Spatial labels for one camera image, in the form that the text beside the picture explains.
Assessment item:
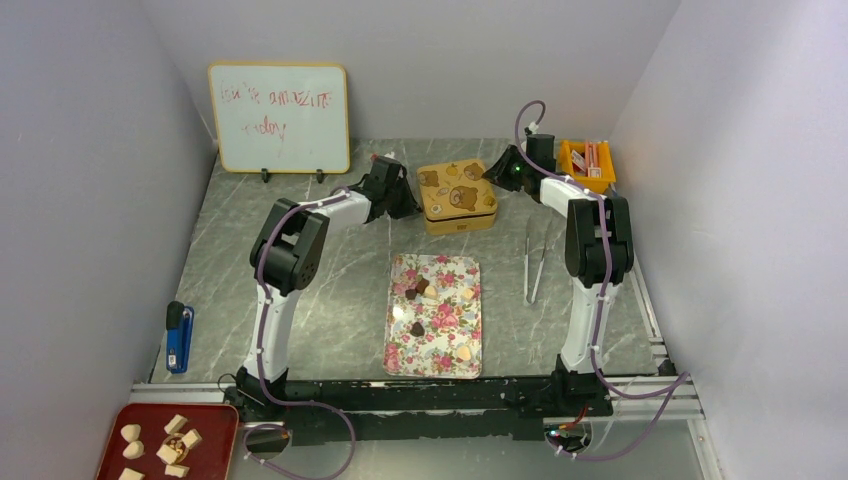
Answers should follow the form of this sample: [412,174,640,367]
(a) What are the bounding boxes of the silver tin lid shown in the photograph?
[416,158,498,222]

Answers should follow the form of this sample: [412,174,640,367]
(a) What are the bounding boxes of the gold chocolate tin box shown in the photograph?
[424,211,497,236]

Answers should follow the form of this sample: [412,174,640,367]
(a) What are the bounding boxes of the metal tongs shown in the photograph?
[523,215,552,306]

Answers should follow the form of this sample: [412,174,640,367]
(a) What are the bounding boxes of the floral rectangular tray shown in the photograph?
[383,254,483,380]

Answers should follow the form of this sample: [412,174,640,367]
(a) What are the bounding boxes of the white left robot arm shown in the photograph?
[235,156,422,420]

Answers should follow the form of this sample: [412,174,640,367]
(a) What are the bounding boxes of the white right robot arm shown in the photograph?
[484,133,635,415]

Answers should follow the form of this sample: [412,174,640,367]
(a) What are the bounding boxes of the dark rectangular chocolate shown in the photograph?
[415,278,430,295]

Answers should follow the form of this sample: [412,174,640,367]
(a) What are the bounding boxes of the dark chocolate lower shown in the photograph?
[410,322,426,338]

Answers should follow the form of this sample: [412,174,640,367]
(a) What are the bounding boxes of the orange parts bin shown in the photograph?
[557,140,617,194]

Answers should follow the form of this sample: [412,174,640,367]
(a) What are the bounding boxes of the whiteboard with red writing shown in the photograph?
[207,62,351,175]

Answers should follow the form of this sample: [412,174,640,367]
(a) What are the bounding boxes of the blue black stapler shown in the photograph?
[165,300,195,374]

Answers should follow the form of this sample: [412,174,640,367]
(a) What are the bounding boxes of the red tray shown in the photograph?
[96,403,239,479]

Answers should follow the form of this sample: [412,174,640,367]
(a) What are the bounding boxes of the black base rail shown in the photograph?
[220,370,613,446]

